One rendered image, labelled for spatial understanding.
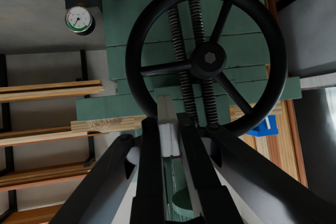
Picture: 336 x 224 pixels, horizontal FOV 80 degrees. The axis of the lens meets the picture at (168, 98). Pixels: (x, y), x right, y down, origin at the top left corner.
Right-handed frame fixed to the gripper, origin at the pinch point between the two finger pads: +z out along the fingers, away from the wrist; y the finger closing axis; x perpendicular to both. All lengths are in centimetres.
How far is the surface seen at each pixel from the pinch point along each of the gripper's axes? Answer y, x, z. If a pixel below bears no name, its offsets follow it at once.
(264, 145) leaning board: 105, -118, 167
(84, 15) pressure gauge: -15.9, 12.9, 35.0
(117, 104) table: -11.7, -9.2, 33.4
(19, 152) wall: -190, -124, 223
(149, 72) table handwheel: -1.8, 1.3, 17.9
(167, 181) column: -1, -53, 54
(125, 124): -13, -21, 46
